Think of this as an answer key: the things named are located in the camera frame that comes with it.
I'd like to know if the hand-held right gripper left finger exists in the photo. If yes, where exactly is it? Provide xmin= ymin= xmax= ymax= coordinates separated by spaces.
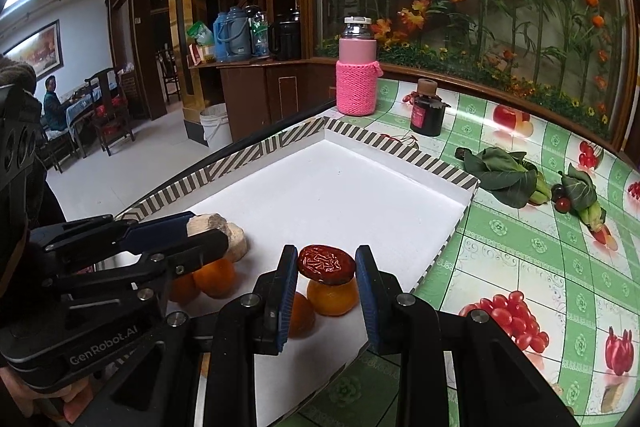
xmin=70 ymin=244 xmax=301 ymax=427

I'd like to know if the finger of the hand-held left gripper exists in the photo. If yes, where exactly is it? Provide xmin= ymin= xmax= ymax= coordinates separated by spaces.
xmin=52 ymin=228 xmax=229 ymax=304
xmin=30 ymin=213 xmax=194 ymax=256

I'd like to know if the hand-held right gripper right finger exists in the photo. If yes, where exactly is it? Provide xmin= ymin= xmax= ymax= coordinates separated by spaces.
xmin=354 ymin=244 xmax=581 ymax=427

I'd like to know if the beige ridged chunk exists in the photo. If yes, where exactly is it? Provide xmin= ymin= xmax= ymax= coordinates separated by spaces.
xmin=186 ymin=213 xmax=228 ymax=238
xmin=222 ymin=222 xmax=249 ymax=263

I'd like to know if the red wrinkled disc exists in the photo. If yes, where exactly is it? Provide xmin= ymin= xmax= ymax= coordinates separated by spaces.
xmin=297 ymin=244 xmax=357 ymax=285

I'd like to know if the white tray with striped rim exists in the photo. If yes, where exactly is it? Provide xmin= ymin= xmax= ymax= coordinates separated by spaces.
xmin=97 ymin=116 xmax=481 ymax=427

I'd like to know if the person's left hand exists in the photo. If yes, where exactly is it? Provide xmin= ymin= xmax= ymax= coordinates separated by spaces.
xmin=0 ymin=367 xmax=96 ymax=424

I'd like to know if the white bucket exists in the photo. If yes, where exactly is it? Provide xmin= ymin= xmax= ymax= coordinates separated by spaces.
xmin=200 ymin=103 xmax=234 ymax=148

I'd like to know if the dark wooden chair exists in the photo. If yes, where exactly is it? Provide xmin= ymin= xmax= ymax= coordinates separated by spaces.
xmin=84 ymin=68 xmax=136 ymax=156

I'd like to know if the dining table with blue cloth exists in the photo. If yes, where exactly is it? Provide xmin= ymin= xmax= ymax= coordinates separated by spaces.
xmin=67 ymin=87 xmax=108 ymax=142

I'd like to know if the wooden side counter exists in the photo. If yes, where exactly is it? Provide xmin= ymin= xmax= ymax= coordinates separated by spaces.
xmin=187 ymin=57 xmax=341 ymax=148

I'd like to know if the green bok choy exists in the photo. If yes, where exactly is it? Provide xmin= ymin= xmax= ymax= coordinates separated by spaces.
xmin=455 ymin=147 xmax=552 ymax=208

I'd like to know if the dark jar with brown lid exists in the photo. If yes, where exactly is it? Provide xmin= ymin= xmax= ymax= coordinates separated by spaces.
xmin=409 ymin=78 xmax=451 ymax=138

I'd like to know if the green packet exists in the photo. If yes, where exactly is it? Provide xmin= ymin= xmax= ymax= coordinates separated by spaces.
xmin=186 ymin=21 xmax=215 ymax=48

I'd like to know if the blue thermos jug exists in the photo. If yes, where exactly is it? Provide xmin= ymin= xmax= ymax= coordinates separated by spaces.
xmin=212 ymin=7 xmax=251 ymax=62

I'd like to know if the bottle with pink knit sleeve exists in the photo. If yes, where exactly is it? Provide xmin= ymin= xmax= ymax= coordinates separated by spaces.
xmin=335 ymin=16 xmax=383 ymax=116

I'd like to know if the clear bottle with green print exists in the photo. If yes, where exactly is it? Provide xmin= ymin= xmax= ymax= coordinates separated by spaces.
xmin=249 ymin=6 xmax=271 ymax=58

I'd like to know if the black kettle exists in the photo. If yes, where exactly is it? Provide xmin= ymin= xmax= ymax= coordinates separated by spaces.
xmin=269 ymin=9 xmax=302 ymax=62

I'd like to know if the dark green leafy vegetable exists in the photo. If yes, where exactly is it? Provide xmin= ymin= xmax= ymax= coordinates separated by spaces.
xmin=559 ymin=163 xmax=601 ymax=212

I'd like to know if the corn cob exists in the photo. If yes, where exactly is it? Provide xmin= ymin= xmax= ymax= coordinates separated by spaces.
xmin=582 ymin=202 xmax=608 ymax=230

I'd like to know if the framed wall painting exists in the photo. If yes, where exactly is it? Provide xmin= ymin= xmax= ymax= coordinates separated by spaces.
xmin=2 ymin=19 xmax=65 ymax=75

